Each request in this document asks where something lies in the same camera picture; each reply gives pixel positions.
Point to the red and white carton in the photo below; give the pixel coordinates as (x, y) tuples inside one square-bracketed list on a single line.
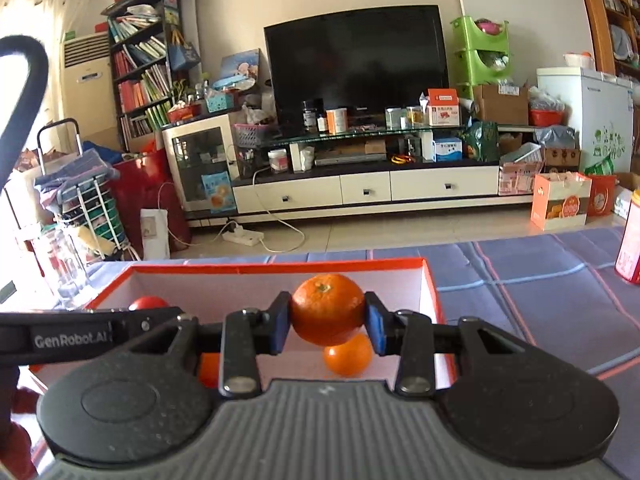
[(443, 107)]

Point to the clear glass mug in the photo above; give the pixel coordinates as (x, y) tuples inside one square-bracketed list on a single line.
[(62, 265)]

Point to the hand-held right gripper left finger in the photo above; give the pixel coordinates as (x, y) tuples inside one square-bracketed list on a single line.
[(278, 325)]

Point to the brown cardboard box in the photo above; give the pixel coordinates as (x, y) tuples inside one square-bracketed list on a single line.
[(500, 105)]

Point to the wooden bookshelf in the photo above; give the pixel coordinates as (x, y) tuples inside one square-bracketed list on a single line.
[(610, 15)]

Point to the orange mandarin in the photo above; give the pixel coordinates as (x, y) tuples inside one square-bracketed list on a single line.
[(327, 310), (350, 360)]

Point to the blue plastic basket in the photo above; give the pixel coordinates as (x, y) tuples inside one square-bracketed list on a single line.
[(220, 102)]

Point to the pink plastic basket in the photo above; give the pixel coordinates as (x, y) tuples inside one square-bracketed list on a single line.
[(251, 135)]

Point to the white paper bag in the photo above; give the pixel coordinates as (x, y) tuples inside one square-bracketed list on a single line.
[(155, 235)]

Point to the white standing air conditioner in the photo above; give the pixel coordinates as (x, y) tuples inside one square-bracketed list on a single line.
[(87, 90)]

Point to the white chest freezer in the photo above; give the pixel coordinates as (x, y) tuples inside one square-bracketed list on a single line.
[(585, 120)]

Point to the white television cabinet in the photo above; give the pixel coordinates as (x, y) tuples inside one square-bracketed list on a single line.
[(360, 187)]

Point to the blue snack bag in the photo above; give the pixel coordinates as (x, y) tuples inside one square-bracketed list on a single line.
[(218, 192)]

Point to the red plastic basket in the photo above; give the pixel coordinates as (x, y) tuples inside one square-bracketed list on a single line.
[(184, 113)]

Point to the large red bag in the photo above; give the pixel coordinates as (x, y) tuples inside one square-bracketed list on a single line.
[(145, 195)]

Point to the green foil bag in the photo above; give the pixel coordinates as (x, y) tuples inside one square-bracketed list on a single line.
[(481, 141)]

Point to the blue plaid blanket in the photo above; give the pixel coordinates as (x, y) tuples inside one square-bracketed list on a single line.
[(525, 285)]

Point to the green stacking bins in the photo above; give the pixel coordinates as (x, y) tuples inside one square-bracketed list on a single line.
[(480, 55)]

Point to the orange cardboard box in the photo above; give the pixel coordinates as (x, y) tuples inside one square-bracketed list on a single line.
[(225, 287)]

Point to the dark bookshelf with books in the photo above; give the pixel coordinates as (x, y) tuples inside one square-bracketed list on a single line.
[(145, 60)]

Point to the red tomato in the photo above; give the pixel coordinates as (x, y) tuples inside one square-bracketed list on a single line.
[(149, 304), (210, 371)]

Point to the blue and white box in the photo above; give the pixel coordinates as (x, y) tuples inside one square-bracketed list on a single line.
[(447, 150)]

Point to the orange fruit gift box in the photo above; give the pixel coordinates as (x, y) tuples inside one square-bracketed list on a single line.
[(560, 202)]

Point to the white jar with red label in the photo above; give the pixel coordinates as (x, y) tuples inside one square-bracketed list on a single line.
[(278, 161)]

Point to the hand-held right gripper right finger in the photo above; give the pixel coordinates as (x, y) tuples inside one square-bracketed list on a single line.
[(376, 325)]

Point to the black flat television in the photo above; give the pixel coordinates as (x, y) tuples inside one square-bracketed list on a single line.
[(355, 60)]

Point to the white power strip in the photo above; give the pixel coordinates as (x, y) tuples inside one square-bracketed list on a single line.
[(243, 237)]

